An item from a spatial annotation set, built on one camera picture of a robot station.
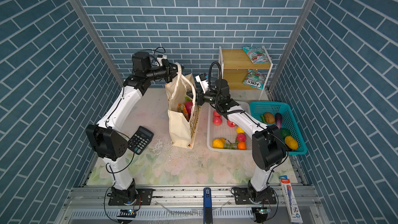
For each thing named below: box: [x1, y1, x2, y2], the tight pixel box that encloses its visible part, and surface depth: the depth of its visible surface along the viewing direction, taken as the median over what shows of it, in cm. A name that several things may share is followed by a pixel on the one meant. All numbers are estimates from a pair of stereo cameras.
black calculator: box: [127, 126, 154, 156], surface depth 93 cm
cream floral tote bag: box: [165, 62, 202, 149], surface depth 79 cm
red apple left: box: [212, 116, 223, 126], surface depth 98 cm
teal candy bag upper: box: [242, 46, 273, 65], surface depth 92 cm
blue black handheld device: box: [203, 187, 213, 224], surface depth 72 cm
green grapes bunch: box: [224, 143, 236, 150], surface depth 89 cm
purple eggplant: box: [275, 112, 283, 130], surface depth 104 cm
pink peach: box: [236, 132, 247, 142], surface depth 91 cm
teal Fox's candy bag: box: [242, 69, 266, 90], surface depth 104 cm
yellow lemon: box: [211, 137, 226, 149], surface depth 88 cm
